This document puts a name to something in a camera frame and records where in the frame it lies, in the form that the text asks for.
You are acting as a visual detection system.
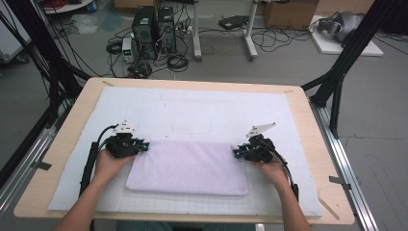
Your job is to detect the grey tape strip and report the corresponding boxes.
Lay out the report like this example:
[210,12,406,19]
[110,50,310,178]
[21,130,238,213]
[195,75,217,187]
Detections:
[32,161,52,171]
[328,175,352,191]

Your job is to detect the black cable coil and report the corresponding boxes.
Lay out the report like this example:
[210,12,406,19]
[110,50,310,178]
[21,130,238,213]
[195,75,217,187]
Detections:
[105,39,123,56]
[166,54,191,73]

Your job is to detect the red cable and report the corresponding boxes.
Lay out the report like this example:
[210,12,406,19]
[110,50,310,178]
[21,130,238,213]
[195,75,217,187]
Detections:
[42,0,66,9]

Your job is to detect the white metal stand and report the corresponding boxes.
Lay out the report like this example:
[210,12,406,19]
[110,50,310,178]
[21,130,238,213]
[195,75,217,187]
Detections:
[191,0,260,63]

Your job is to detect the white power supply unit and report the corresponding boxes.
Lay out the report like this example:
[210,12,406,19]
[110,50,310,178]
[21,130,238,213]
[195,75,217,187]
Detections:
[121,37,138,64]

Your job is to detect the person's right hand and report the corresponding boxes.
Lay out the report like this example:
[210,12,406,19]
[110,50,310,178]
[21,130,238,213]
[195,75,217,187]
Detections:
[253,157,292,191]

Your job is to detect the person's blue trousers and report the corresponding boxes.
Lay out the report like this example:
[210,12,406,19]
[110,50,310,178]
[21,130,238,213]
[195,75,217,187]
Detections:
[115,220,258,231]

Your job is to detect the black cable bundle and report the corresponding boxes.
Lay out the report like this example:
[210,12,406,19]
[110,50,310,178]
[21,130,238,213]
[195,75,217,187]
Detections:
[126,61,153,80]

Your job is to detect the grey rounded device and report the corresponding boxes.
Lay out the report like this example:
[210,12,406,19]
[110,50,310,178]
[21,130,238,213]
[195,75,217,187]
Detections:
[317,10,365,42]

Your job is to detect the white foam mat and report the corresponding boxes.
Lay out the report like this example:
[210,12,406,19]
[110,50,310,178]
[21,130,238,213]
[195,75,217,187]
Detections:
[47,86,324,219]

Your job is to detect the black metal frame post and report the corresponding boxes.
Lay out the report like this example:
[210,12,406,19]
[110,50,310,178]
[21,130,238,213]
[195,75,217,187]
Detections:
[301,0,403,140]
[4,0,92,97]

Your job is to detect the white round table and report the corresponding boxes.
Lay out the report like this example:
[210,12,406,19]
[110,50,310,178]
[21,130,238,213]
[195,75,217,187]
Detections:
[42,0,94,14]

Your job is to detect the aluminium rail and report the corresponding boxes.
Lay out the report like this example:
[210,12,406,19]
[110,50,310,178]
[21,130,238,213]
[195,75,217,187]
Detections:
[309,99,381,231]
[0,105,70,219]

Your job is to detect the small cardboard box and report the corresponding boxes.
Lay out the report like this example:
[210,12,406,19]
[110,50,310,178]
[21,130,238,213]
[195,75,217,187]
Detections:
[114,0,162,10]

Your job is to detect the black flat device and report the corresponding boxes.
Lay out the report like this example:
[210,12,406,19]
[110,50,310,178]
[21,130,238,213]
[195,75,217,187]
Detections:
[217,14,249,31]

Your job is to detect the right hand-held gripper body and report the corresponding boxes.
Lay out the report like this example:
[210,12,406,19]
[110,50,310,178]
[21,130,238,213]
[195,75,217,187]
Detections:
[243,121,277,164]

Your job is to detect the clear plastic bag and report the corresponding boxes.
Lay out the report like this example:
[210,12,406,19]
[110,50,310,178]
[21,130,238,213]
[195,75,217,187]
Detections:
[70,13,100,36]

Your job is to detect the pink printed towel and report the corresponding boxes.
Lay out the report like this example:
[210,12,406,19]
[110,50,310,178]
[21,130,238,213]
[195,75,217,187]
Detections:
[124,139,249,197]

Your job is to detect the white cabinet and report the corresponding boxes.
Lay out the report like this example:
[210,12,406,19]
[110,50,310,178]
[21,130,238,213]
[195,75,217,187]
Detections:
[0,13,32,64]

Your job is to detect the large cardboard box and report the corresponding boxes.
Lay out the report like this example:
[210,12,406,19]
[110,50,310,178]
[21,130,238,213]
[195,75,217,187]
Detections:
[263,0,320,31]

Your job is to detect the white floor board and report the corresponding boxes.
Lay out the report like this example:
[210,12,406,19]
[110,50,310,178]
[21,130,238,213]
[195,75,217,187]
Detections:
[309,13,384,57]

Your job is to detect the teal floor sheet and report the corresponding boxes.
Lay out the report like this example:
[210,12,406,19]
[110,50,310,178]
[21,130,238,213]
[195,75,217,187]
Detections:
[100,11,124,33]

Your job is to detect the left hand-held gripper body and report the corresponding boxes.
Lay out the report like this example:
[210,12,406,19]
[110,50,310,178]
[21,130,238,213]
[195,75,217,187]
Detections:
[105,119,142,159]

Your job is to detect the black computer tower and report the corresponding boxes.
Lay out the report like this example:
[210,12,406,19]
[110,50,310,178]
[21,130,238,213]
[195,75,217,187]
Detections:
[132,5,158,61]
[157,6,177,54]

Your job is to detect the person's left hand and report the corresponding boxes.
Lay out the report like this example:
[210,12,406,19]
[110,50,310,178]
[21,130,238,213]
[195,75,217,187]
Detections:
[93,147,138,182]

